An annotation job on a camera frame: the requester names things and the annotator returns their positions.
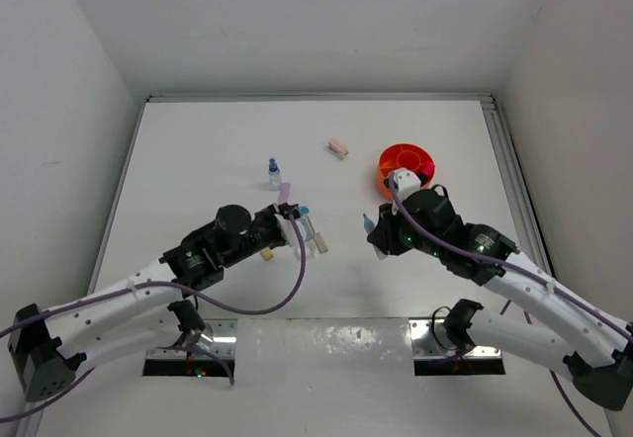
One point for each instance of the small blue-capped clear bottle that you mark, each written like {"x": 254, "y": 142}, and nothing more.
{"x": 274, "y": 175}

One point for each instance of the grey rectangular eraser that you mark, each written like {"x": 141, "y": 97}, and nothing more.
{"x": 321, "y": 246}

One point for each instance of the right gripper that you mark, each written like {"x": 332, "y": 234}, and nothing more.
{"x": 383, "y": 232}

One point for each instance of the pink highlighter marker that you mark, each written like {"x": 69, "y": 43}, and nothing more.
{"x": 426, "y": 172}

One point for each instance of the clear tape roll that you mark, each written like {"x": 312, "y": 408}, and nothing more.
{"x": 310, "y": 250}

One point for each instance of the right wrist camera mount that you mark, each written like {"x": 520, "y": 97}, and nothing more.
{"x": 402, "y": 183}

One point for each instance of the yellow eraser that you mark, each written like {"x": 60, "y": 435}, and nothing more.
{"x": 266, "y": 254}

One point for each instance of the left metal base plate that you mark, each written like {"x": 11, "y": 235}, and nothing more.
{"x": 219, "y": 339}

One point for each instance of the pink mini stapler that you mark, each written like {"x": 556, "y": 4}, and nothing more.
{"x": 337, "y": 148}

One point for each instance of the orange round divided container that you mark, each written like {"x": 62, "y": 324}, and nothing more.
{"x": 400, "y": 155}

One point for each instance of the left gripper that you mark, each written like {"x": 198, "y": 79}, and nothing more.
{"x": 274, "y": 209}

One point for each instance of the metal base plate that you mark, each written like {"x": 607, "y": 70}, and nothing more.
{"x": 219, "y": 339}
{"x": 430, "y": 343}

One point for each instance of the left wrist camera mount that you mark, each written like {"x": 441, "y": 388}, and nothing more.
{"x": 296, "y": 239}

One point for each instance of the light pink highlighter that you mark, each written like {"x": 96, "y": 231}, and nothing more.
{"x": 284, "y": 193}

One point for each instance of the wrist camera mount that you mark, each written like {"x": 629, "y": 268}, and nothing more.
{"x": 296, "y": 239}
{"x": 402, "y": 183}

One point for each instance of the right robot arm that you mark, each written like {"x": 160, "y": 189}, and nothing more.
{"x": 576, "y": 340}

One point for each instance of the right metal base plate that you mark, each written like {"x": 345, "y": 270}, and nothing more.
{"x": 430, "y": 343}

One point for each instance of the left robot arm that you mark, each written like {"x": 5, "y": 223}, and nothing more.
{"x": 152, "y": 308}

